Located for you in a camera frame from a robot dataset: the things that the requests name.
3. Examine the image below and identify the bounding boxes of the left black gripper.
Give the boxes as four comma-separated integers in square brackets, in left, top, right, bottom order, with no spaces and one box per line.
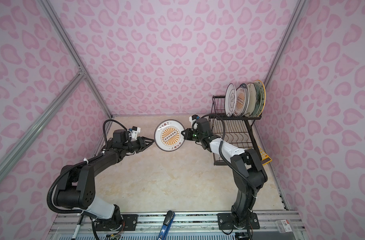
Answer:
[123,136,154,154]

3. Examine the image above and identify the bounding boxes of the large orange sunburst plate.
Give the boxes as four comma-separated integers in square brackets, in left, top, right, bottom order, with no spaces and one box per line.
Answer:
[154,120,184,152]

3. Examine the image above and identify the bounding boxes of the white plate grey cloud outline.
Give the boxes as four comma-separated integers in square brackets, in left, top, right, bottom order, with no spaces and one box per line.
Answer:
[224,83,236,117]

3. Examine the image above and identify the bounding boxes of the small orange sunburst plate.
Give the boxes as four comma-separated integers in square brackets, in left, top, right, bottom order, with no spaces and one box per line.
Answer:
[234,84,245,117]

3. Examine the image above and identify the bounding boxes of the green rim lettered plate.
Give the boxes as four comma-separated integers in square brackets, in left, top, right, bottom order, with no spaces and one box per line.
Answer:
[243,84,249,117]

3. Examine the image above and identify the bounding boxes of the cream floral branch plate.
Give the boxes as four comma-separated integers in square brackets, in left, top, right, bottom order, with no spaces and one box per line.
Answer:
[247,83,257,117]

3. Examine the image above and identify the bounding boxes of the star and cat plate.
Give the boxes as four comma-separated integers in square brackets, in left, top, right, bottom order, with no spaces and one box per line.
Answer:
[255,80,266,117]

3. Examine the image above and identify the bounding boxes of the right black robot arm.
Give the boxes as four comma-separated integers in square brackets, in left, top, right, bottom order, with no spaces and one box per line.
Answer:
[182,114,267,231]

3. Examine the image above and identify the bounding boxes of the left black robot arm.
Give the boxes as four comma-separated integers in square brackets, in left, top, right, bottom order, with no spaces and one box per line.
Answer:
[47,128,154,231]

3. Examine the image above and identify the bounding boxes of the yellow black object behind rack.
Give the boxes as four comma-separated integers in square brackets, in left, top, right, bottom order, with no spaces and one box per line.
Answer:
[258,146,272,166]

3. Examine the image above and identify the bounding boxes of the black marker pen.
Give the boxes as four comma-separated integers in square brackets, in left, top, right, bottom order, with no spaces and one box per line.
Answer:
[71,215,84,240]

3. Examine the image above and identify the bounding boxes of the white label with red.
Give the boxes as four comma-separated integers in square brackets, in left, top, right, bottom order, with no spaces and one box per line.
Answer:
[275,220,293,234]

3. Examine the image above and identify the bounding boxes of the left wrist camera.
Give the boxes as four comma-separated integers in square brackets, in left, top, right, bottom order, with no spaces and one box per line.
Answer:
[129,126,141,141]

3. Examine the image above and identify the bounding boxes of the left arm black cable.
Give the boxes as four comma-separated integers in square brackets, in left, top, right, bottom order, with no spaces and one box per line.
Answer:
[102,119,129,148]

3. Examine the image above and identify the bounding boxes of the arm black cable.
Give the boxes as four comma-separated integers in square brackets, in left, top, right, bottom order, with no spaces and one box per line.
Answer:
[102,119,129,148]
[192,113,259,196]

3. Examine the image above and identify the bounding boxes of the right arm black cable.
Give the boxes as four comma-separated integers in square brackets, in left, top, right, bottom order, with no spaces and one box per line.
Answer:
[192,113,259,196]

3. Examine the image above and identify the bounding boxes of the black wire dish rack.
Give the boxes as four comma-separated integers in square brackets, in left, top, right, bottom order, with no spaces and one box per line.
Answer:
[209,96,261,152]

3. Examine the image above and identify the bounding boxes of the blue handled tool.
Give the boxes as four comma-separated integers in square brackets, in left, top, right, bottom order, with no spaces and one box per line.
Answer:
[158,210,175,240]

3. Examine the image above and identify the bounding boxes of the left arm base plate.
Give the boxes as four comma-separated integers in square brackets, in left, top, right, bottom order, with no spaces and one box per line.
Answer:
[95,214,139,232]

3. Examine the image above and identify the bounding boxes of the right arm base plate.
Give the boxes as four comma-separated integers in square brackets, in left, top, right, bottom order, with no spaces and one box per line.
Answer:
[217,213,260,231]

